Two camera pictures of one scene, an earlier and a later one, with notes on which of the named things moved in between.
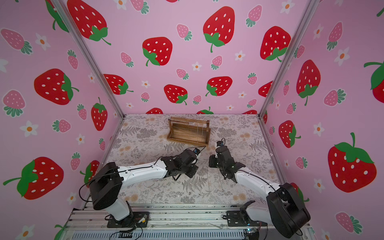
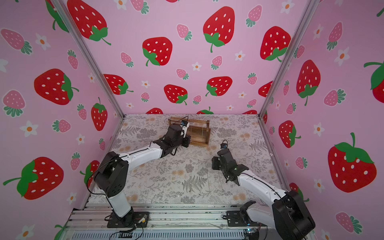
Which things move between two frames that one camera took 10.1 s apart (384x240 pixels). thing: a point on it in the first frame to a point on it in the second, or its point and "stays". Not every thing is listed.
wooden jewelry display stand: x=189 y=130 stays
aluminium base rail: x=90 y=223 stays
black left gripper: x=194 y=168 to x=186 y=139
